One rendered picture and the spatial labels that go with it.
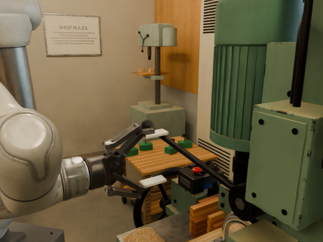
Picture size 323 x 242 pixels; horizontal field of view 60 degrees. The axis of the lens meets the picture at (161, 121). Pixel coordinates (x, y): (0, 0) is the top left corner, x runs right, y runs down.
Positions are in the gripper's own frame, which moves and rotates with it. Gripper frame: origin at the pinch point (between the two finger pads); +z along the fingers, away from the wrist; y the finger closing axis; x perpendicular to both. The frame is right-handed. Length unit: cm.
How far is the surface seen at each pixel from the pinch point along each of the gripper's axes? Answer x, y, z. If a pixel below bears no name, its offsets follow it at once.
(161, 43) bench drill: 188, 17, 111
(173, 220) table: -3.3, -19.2, 2.7
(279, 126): -36.7, 21.1, -5.0
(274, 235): -35.2, 0.8, 0.5
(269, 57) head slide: -24.0, 28.0, 7.3
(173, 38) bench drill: 174, 23, 116
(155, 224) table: -2.3, -19.2, -2.8
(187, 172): 2.2, -8.7, 10.8
